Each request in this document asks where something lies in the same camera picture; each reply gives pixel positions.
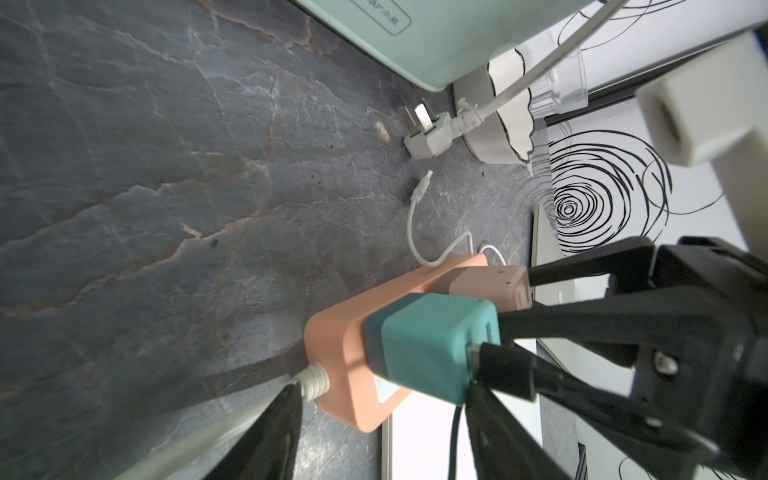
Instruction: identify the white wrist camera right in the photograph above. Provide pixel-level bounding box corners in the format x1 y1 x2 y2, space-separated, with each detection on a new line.
635 31 767 259

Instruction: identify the white scalloped bowl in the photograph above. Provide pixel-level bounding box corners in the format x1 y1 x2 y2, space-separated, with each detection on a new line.
453 49 534 165

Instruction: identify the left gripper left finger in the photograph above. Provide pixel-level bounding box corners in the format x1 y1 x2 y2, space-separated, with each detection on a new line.
204 384 303 480

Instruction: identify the black charging cable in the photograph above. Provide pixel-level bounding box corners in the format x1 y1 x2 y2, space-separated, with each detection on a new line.
446 403 466 480

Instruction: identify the teal charger adapter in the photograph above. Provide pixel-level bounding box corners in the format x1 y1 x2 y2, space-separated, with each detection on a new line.
363 293 500 405

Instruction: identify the white power strip cord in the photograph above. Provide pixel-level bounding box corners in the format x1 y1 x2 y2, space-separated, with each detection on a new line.
113 361 331 480

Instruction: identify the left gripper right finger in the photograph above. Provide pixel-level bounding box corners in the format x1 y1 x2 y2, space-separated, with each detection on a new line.
465 381 569 480

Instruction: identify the pink power strip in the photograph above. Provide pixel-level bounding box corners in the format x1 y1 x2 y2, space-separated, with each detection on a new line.
304 254 488 433

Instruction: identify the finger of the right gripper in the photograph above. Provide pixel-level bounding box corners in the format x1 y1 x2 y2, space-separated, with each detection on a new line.
528 236 655 294
499 287 720 479

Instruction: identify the pink charger adapter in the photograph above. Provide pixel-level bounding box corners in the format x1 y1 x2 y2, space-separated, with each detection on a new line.
429 265 533 313

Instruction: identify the clear drinking glass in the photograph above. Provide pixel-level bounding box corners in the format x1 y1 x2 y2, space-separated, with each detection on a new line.
529 48 588 119

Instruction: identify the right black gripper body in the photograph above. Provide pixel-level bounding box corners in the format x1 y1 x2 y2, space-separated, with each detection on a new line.
612 236 767 479

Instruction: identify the mint green toaster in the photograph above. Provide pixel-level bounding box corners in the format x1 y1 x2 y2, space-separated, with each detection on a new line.
296 0 589 92

